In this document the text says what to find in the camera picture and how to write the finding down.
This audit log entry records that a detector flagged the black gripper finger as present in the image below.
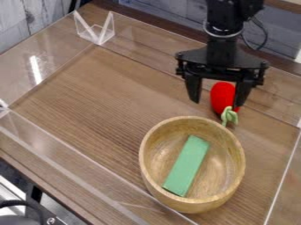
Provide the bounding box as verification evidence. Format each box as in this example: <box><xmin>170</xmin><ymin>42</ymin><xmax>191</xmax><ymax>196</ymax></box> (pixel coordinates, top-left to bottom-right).
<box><xmin>234</xmin><ymin>80</ymin><xmax>253</xmax><ymax>107</ymax></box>
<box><xmin>185</xmin><ymin>73</ymin><xmax>202</xmax><ymax>103</ymax></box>

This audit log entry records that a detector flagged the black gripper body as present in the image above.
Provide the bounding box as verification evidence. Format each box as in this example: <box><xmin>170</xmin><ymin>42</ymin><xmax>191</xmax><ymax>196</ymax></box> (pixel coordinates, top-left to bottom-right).
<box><xmin>175</xmin><ymin>37</ymin><xmax>268</xmax><ymax>87</ymax></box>

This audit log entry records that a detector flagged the green rectangular block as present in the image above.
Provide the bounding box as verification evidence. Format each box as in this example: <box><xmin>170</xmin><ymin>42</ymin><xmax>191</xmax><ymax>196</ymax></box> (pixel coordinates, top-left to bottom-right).
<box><xmin>162</xmin><ymin>135</ymin><xmax>209</xmax><ymax>197</ymax></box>

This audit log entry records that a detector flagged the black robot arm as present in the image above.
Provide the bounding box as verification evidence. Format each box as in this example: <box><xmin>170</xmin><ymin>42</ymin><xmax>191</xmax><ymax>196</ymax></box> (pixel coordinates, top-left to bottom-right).
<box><xmin>175</xmin><ymin>0</ymin><xmax>269</xmax><ymax>108</ymax></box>

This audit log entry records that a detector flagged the brown wooden bowl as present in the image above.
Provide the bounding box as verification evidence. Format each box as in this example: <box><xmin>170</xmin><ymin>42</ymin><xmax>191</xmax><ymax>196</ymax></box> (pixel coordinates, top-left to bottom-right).
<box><xmin>139</xmin><ymin>116</ymin><xmax>246</xmax><ymax>214</ymax></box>

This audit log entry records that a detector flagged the red plush strawberry toy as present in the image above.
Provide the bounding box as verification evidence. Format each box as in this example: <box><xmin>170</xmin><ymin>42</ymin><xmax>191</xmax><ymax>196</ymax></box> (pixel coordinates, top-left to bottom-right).
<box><xmin>210</xmin><ymin>82</ymin><xmax>239</xmax><ymax>127</ymax></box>

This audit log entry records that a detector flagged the clear acrylic corner bracket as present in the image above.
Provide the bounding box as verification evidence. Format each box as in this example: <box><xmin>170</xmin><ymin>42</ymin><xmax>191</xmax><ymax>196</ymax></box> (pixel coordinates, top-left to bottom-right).
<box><xmin>72</xmin><ymin>11</ymin><xmax>115</xmax><ymax>46</ymax></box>

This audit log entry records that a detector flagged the clear acrylic front wall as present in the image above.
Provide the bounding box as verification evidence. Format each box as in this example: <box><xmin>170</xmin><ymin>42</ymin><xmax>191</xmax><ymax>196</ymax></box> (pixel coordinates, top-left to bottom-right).
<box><xmin>0</xmin><ymin>99</ymin><xmax>198</xmax><ymax>225</ymax></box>

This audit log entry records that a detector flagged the black metal table frame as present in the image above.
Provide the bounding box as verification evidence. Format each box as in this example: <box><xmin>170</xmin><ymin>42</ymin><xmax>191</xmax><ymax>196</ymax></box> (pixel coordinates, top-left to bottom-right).
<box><xmin>0</xmin><ymin>181</ymin><xmax>70</xmax><ymax>225</ymax></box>

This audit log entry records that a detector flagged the black cable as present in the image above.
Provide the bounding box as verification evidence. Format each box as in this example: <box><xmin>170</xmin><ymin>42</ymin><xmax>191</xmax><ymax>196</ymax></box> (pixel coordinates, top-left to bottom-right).
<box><xmin>0</xmin><ymin>199</ymin><xmax>44</xmax><ymax>219</ymax></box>

